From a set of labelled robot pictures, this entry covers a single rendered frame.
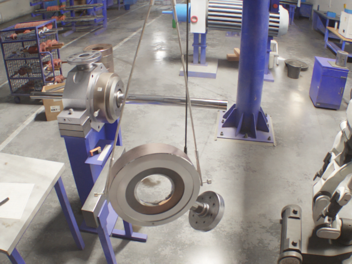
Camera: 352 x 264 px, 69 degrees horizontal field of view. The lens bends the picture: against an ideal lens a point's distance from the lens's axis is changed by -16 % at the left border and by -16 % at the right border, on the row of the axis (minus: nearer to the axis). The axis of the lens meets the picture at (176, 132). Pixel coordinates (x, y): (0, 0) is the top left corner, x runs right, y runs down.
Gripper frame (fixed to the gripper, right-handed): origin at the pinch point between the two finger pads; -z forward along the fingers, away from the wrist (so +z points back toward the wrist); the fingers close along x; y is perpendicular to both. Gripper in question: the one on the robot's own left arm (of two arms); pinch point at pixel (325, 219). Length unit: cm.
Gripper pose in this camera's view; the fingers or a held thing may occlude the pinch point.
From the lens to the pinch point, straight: 211.9
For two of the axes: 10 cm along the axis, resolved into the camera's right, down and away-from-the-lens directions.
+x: -9.4, -3.2, 1.4
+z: 1.9, -8.0, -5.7
